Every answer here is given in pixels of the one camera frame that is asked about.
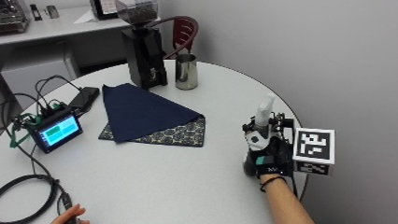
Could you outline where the white cube with black markers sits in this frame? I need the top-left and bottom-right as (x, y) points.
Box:
(293, 127), (337, 177)

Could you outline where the steel milk jug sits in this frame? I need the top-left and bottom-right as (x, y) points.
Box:
(175, 53), (200, 91)

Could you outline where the black wrist band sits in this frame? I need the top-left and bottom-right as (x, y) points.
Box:
(258, 175), (289, 193)

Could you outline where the small black touchscreen device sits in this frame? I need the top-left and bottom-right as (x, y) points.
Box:
(25, 105), (85, 155)

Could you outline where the navy cloth with patterned underside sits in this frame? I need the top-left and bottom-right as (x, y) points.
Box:
(97, 82), (207, 148)

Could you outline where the red chair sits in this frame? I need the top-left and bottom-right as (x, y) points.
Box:
(145, 15), (200, 61)

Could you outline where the black coffee grinder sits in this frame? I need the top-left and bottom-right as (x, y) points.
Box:
(113, 0), (169, 91)

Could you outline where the black power bank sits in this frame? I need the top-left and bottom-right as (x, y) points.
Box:
(67, 86), (103, 110)

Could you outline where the black framed box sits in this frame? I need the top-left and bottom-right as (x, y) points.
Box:
(88, 0), (121, 21)

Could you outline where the white folded paper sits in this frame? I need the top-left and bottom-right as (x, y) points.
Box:
(72, 8), (100, 24)

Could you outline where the white counter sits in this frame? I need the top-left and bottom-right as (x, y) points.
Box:
(0, 5), (164, 82)

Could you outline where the small grey tool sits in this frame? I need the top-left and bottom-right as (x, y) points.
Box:
(45, 5), (61, 20)

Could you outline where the small black tool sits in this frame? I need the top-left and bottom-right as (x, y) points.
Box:
(28, 3), (44, 22)

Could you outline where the steel espresso machine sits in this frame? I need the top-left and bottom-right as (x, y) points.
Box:
(0, 0), (31, 35)

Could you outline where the thick black cable with plug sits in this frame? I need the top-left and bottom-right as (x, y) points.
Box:
(0, 173), (80, 224)

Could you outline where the green cable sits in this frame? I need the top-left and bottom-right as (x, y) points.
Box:
(8, 112), (45, 149)

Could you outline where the thin black cable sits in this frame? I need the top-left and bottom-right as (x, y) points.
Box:
(33, 74), (85, 110)

